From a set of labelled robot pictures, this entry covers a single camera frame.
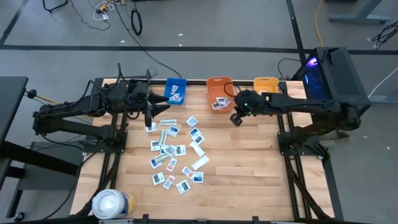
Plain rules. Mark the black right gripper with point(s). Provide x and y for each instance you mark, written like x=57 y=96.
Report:
x=247 y=102

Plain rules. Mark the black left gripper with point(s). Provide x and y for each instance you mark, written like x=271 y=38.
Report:
x=143 y=96

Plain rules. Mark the white packet with boxed print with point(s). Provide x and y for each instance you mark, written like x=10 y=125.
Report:
x=180 y=98

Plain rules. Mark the white blue alcohol pad packet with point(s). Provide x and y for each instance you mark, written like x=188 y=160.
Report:
x=173 y=131
x=195 y=132
x=198 y=177
x=162 y=149
x=155 y=163
x=191 y=121

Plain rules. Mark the plain white bandage wrapper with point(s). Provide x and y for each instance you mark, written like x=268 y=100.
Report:
x=197 y=149
x=200 y=162

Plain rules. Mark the packets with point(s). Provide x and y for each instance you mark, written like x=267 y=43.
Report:
x=158 y=178

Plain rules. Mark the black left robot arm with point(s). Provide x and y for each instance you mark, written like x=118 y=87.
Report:
x=71 y=107

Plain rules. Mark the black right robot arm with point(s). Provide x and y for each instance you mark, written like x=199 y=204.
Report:
x=295 y=104

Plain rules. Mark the green striped bandage wrapper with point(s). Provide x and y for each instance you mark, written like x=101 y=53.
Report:
x=168 y=122
x=163 y=137
x=164 y=157

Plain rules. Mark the yellow plastic bin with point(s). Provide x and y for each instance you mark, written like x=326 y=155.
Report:
x=265 y=84

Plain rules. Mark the blue plastic bin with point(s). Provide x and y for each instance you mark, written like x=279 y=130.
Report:
x=178 y=82

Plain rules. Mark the orange plastic bin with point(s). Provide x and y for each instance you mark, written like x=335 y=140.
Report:
x=217 y=87

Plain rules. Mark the black computer tower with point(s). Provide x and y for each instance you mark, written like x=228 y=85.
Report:
x=345 y=74

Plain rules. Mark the white canister with yellow label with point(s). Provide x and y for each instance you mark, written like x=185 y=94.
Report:
x=109 y=203

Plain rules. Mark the grey desk foot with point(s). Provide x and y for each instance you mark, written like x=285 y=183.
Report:
x=385 y=99

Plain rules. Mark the grey desk leg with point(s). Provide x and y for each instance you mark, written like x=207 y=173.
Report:
x=360 y=17

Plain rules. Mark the black floor stand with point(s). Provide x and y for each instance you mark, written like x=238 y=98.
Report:
x=49 y=9

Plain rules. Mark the black desk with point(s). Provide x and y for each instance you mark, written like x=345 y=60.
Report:
x=12 y=99

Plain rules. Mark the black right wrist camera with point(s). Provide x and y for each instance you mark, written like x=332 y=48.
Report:
x=236 y=119

